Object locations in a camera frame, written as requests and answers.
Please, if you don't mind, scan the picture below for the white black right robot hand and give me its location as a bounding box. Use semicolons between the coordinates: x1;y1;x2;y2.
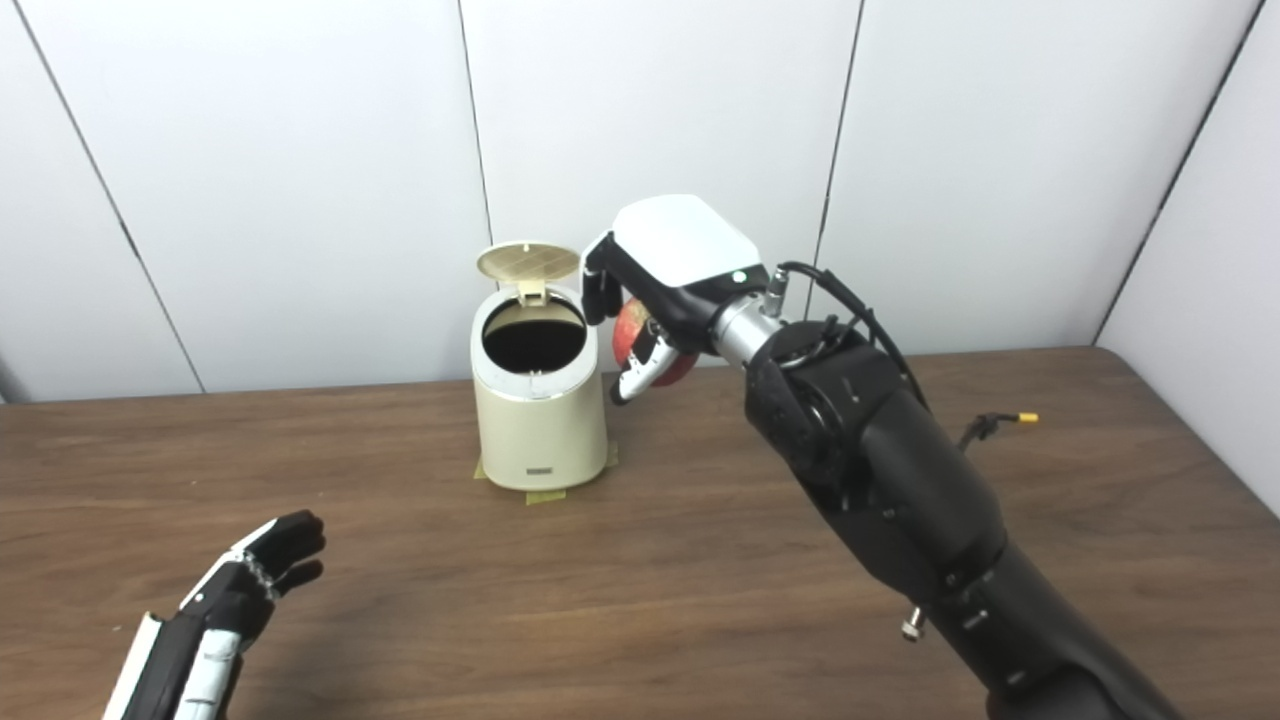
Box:
580;194;771;406

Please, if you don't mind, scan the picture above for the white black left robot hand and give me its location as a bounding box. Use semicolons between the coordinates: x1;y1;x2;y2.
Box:
102;510;327;720

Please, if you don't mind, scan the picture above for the red apple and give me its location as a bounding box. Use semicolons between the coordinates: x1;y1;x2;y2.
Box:
612;297;699;388

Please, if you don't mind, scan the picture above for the cream round bin lid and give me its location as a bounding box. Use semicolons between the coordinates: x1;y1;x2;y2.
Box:
476;241;582;304

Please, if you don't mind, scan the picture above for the cream-colored bin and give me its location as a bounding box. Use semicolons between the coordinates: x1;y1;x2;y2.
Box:
470;284;611;492

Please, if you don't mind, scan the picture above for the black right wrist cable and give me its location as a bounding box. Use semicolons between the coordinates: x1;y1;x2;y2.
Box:
765;262;1041;451

